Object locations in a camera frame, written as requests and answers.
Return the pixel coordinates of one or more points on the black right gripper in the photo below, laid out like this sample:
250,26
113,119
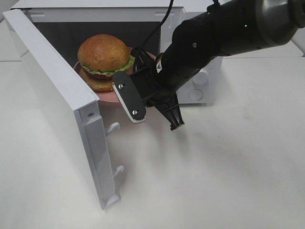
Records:
153,93

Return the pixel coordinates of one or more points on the round white door-release button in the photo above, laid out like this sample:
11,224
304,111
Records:
196,95

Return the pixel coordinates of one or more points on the burger with lettuce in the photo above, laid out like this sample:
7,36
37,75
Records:
100,57

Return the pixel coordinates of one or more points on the white microwave door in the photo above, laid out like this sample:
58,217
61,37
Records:
69,105

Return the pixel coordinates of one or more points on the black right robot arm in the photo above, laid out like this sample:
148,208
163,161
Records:
235,27

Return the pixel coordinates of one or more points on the white lower timer knob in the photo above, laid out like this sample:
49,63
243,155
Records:
201,77

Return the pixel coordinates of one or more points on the black wrist camera with heatsink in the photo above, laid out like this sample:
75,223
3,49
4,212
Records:
129,97

